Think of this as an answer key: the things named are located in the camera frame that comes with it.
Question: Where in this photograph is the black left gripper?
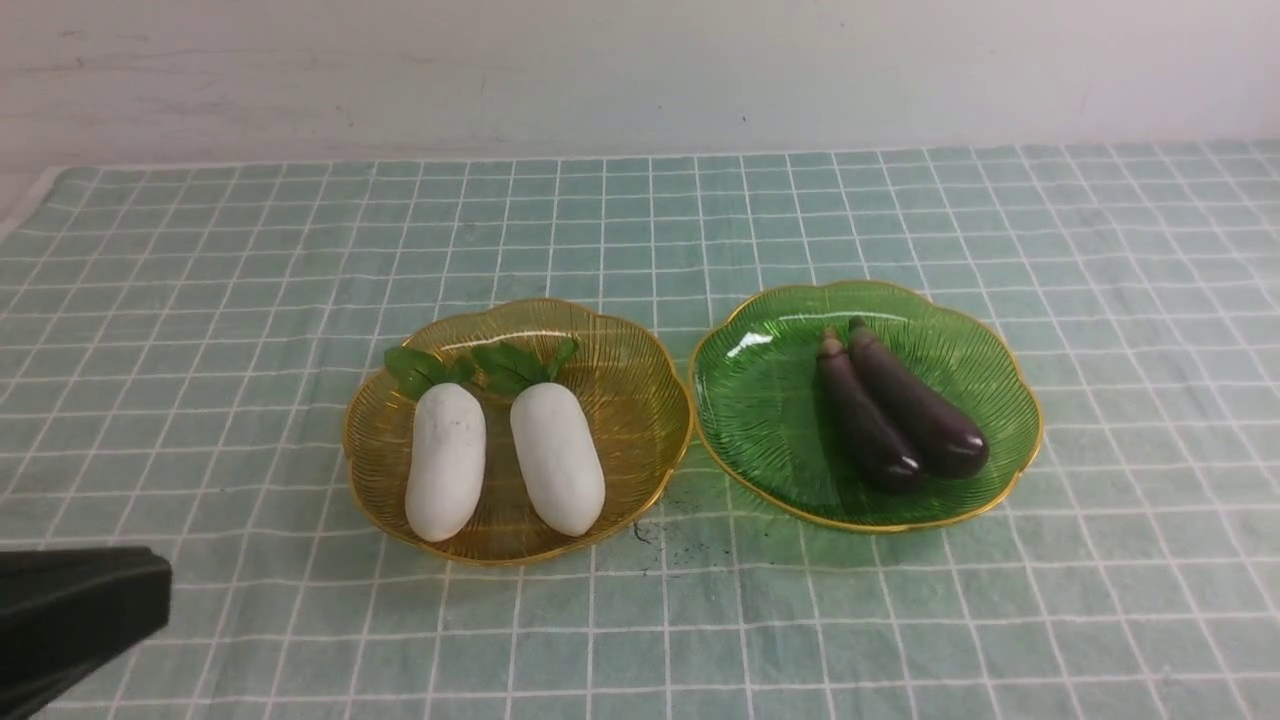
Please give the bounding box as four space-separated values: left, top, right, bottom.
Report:
1 546 173 719

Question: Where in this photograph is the white radish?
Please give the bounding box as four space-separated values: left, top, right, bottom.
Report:
383 346 486 543
471 337 605 537

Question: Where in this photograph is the purple eggplant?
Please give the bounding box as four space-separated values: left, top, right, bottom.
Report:
847 316 989 479
815 327 924 493

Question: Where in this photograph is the green checkered tablecloth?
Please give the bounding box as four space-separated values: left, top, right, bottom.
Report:
1 140 1277 719

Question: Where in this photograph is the amber glass plate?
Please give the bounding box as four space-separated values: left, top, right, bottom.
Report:
343 299 692 566

